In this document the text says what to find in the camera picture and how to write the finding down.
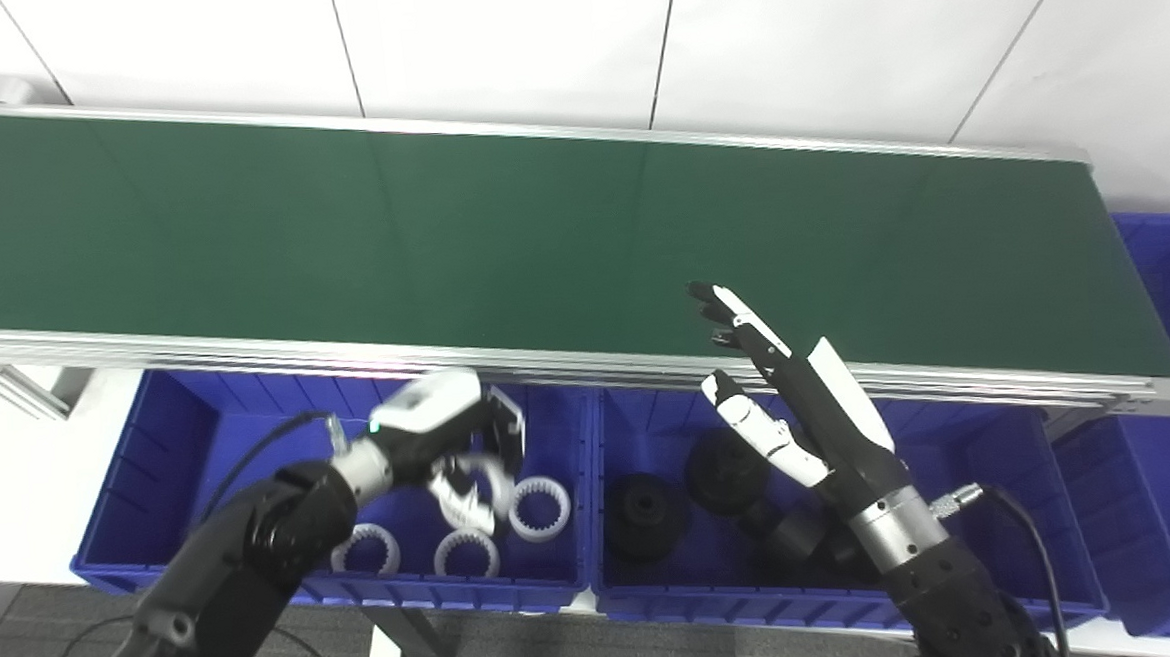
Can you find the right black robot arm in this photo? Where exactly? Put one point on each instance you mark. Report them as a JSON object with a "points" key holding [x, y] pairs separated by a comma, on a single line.
{"points": [[949, 590]]}

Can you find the grey metal stand leg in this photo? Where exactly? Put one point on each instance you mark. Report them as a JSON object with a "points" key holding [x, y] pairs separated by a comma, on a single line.
{"points": [[416, 633]]}

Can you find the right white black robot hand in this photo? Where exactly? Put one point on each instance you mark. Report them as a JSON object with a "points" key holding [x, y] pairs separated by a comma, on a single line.
{"points": [[830, 416]]}

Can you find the blue bin with white rings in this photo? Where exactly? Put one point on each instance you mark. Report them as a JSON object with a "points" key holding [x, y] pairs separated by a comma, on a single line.
{"points": [[153, 491]]}

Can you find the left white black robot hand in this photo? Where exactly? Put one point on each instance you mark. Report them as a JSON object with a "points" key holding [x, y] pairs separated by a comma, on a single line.
{"points": [[429, 407]]}

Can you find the aluminium conveyor support leg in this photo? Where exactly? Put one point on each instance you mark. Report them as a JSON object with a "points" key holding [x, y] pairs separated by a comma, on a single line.
{"points": [[17, 383], [1066, 421]]}

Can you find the blue bin with black parts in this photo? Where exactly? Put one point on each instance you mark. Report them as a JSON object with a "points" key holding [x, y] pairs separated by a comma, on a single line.
{"points": [[993, 467]]}

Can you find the black round plastic part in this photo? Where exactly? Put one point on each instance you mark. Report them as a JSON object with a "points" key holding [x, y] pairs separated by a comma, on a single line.
{"points": [[801, 537], [728, 476], [645, 526]]}

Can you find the green conveyor belt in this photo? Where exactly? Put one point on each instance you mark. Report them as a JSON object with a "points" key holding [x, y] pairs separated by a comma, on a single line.
{"points": [[540, 241]]}

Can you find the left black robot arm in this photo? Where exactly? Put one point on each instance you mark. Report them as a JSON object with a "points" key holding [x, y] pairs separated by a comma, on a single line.
{"points": [[246, 557]]}

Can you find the large empty blue bin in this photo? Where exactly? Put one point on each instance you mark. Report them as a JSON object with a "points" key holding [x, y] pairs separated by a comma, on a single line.
{"points": [[1165, 498]]}

